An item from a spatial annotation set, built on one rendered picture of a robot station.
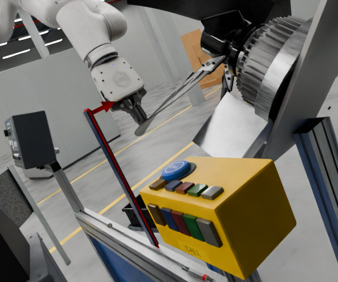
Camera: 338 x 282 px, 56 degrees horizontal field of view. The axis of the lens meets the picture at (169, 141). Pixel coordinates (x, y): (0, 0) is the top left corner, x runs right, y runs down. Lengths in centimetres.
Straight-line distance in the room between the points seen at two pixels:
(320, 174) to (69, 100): 661
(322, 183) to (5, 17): 105
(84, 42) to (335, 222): 80
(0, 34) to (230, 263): 103
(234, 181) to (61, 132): 676
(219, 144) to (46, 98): 641
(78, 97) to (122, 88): 656
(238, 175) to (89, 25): 58
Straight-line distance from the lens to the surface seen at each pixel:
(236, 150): 75
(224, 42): 84
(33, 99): 697
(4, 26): 119
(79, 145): 717
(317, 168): 91
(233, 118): 77
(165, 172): 42
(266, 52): 74
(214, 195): 32
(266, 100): 71
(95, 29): 83
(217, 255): 37
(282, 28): 76
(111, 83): 78
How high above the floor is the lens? 122
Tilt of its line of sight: 14 degrees down
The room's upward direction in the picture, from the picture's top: 25 degrees counter-clockwise
